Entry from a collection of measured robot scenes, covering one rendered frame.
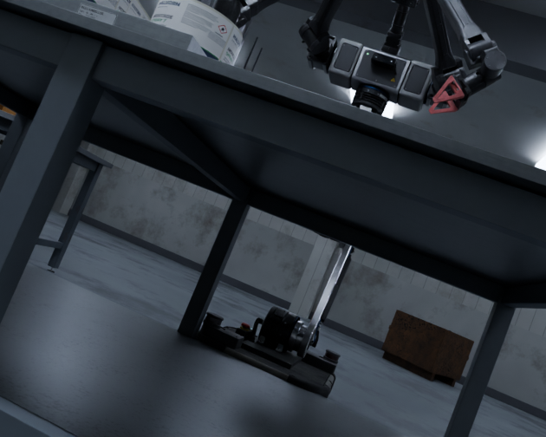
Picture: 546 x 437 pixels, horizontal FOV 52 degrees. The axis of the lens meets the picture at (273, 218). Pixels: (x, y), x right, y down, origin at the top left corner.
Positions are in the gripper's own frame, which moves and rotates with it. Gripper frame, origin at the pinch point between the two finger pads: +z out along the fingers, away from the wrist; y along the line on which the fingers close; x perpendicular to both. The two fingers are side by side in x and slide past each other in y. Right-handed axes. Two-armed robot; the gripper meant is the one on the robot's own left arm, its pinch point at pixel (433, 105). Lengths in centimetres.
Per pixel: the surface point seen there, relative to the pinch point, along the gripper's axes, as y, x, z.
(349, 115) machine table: 83, 14, 33
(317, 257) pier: -702, -43, 83
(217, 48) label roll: 50, -22, 45
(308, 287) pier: -701, -10, 116
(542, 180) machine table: 83, 35, 16
